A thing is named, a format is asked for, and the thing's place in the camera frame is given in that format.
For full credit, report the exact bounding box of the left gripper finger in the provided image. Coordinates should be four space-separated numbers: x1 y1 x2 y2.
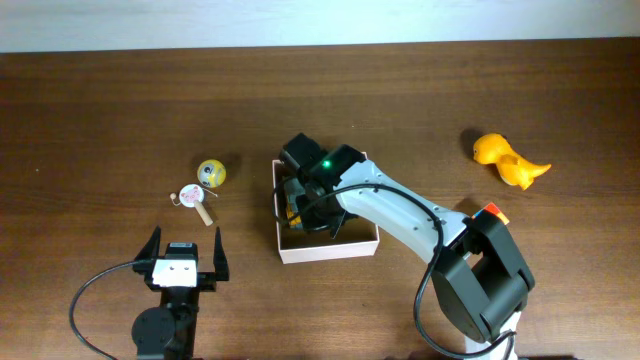
132 226 161 273
213 227 230 281

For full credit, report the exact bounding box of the yellow grey toy truck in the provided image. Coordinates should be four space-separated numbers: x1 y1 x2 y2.
284 177 305 230

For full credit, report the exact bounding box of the yellow grey face ball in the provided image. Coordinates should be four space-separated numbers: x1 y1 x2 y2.
197 159 227 188

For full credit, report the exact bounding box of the multicolour puzzle cube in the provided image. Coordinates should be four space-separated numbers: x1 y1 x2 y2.
472 202 510 225

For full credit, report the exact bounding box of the orange toy dinosaur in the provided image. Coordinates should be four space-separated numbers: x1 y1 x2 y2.
473 133 552 190

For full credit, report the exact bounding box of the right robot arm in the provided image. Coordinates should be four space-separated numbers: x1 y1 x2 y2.
272 133 535 359

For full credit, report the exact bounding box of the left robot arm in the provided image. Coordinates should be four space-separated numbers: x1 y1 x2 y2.
131 227 230 360

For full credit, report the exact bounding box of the pig face rattle drum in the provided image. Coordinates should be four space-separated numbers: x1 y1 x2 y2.
169 184 217 226

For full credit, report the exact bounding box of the pink cardboard box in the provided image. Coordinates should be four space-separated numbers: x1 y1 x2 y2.
271 151 381 265

